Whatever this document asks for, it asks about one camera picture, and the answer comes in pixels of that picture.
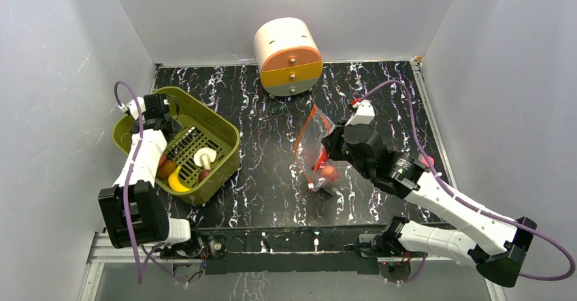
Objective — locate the aluminium frame rail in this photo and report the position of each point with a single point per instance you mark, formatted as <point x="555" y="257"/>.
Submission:
<point x="112" y="276"/>

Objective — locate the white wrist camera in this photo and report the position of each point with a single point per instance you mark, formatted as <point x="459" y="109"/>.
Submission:
<point x="362" y="113"/>
<point x="135" y="108"/>

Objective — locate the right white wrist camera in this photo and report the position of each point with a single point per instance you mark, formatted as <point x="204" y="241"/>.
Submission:
<point x="362" y="113"/>

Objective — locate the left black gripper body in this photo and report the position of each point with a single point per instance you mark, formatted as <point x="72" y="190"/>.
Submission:
<point x="175" y="128"/>

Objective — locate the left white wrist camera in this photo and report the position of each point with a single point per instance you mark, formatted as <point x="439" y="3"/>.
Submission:
<point x="135" y="108"/>

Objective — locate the white toy mushroom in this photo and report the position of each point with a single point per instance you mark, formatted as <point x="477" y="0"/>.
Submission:
<point x="205" y="157"/>

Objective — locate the yellow toy banana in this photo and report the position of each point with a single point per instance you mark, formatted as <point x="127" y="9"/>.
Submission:
<point x="175" y="183"/>

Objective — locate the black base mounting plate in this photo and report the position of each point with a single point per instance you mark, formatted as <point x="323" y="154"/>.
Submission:
<point x="328" y="248"/>

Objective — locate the brown toy kiwi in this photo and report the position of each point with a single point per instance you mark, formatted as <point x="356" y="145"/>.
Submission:
<point x="166" y="169"/>

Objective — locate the dark red toy fruit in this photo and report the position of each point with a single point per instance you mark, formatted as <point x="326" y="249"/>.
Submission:
<point x="203" y="174"/>

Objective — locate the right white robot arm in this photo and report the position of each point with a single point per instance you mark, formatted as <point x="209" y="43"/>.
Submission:
<point x="497" y="249"/>

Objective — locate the olive green plastic basket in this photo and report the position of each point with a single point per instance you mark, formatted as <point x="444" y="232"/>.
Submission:
<point x="201" y="127"/>

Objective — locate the red toy chili pepper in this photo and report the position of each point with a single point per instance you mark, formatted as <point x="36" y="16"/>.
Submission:
<point x="321" y="160"/>

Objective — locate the peach toy fruit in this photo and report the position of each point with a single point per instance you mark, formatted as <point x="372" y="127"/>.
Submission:
<point x="330" y="173"/>

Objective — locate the white cylindrical drawer cabinet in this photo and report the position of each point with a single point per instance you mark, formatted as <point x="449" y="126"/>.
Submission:
<point x="288" y="59"/>

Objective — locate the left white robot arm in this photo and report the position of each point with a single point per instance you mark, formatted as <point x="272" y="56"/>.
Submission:
<point x="131" y="209"/>

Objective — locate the clear zip bag orange zipper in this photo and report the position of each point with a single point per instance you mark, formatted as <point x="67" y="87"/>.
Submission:
<point x="308" y="144"/>

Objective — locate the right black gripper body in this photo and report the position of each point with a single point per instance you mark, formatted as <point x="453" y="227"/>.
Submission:
<point x="332" y="144"/>

